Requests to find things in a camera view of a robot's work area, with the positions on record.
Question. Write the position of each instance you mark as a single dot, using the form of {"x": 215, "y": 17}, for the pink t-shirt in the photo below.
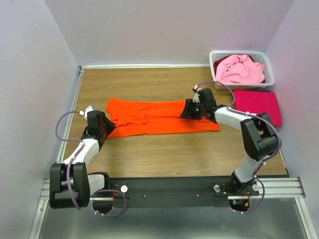
{"x": 240, "y": 68}

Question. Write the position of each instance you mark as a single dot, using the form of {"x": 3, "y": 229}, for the orange t-shirt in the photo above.
{"x": 138, "y": 118}

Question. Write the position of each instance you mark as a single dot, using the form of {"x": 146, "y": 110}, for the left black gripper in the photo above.
{"x": 111, "y": 125}

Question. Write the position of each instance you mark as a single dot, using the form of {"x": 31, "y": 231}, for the folded magenta t-shirt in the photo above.
{"x": 259, "y": 102}

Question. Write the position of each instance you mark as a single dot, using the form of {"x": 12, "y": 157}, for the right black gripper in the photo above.
{"x": 189, "y": 105}

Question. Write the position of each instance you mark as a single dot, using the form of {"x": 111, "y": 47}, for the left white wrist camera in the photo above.
{"x": 86, "y": 111}

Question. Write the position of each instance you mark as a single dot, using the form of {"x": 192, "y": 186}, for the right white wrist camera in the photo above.
{"x": 195, "y": 89}

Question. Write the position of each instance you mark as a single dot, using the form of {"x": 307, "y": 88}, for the white plastic basket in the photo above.
{"x": 257, "y": 56}

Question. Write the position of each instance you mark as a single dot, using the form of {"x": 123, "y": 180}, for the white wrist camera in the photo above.
{"x": 195, "y": 89}
{"x": 86, "y": 111}

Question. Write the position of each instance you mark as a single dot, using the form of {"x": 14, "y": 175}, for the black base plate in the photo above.
{"x": 172, "y": 192}

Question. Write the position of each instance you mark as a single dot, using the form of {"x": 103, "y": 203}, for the aluminium frame rail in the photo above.
{"x": 278, "y": 212}

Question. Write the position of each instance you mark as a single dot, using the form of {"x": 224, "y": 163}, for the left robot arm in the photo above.
{"x": 70, "y": 185}

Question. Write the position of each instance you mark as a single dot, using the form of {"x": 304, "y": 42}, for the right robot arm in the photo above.
{"x": 260, "y": 138}

